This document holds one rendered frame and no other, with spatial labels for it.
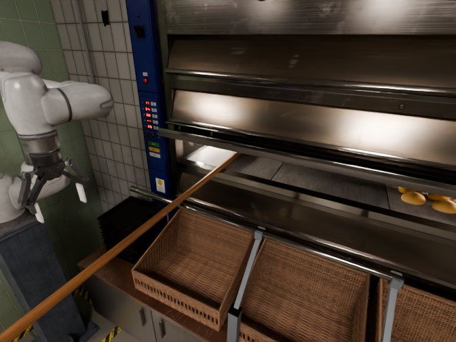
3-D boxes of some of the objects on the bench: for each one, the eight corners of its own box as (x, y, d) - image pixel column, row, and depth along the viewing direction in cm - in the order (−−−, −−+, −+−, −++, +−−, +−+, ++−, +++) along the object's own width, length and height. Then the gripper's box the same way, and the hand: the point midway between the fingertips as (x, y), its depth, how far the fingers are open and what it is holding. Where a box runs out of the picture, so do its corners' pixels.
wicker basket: (182, 237, 178) (180, 205, 166) (254, 264, 157) (257, 231, 144) (133, 288, 138) (125, 253, 126) (220, 334, 117) (220, 297, 105)
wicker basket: (260, 267, 155) (265, 233, 143) (357, 307, 132) (372, 271, 120) (224, 336, 116) (226, 299, 104) (351, 411, 93) (373, 375, 81)
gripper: (78, 137, 83) (92, 192, 92) (-16, 161, 63) (13, 227, 72) (91, 141, 79) (104, 197, 88) (-4, 167, 59) (26, 235, 68)
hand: (62, 207), depth 80 cm, fingers open, 13 cm apart
